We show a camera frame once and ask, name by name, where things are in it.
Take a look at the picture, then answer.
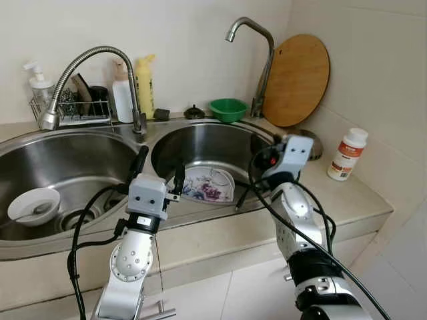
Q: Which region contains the white floral plate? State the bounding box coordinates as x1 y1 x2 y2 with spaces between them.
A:
180 167 236 204

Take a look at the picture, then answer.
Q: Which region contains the tall rigid steel faucet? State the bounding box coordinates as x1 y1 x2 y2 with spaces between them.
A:
225 17 276 119

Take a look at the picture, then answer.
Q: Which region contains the stainless steel bowl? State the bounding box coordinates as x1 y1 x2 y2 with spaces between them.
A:
287 129 324 161

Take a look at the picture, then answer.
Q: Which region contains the green plastic bowl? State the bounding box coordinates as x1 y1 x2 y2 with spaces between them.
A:
209 98 249 123

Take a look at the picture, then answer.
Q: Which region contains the stainless steel double sink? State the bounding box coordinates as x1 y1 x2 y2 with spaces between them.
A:
0 119 284 262

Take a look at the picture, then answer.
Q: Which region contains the round wooden cutting board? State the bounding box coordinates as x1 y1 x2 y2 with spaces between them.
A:
262 33 331 129

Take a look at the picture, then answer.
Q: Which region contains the black sink stopper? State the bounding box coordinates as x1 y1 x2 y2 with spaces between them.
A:
184 105 206 120

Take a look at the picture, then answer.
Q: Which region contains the white detergent bottle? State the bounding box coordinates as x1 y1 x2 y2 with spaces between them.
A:
111 60 134 124

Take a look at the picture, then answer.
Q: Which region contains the white orange label pill bottle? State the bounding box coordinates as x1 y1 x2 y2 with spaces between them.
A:
327 128 369 182

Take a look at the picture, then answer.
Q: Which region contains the black cup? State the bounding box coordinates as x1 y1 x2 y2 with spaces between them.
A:
89 85 111 117

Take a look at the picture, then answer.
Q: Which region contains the yellow plastic bottle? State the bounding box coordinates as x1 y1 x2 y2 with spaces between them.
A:
135 53 156 121

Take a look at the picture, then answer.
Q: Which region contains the steel wool scourer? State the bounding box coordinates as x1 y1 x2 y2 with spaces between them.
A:
59 90 79 117

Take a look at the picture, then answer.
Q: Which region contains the flexible steel gooseneck faucet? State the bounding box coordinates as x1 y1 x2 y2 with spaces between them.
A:
37 45 149 134

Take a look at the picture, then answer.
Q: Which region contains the metal spoon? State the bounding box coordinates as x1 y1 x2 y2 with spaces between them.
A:
17 203 54 222

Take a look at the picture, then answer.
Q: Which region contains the plain white bowl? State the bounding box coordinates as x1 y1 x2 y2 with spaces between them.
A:
7 187 61 227

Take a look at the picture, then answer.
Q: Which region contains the clear pump soap dispenser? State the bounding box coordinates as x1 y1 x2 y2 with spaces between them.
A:
23 61 55 114

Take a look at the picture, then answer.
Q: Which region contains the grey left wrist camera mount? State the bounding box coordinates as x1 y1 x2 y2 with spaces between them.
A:
127 175 171 221

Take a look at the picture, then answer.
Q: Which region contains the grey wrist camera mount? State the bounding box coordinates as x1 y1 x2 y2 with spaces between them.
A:
127 175 171 221
267 135 314 179

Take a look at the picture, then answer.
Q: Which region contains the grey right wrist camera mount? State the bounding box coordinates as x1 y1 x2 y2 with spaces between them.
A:
267 135 314 179

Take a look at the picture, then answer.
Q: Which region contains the metal wire sink rack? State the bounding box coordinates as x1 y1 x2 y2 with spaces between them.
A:
30 97 114 127

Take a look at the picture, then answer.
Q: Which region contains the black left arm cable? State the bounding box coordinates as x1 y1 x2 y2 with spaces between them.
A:
67 183 134 320

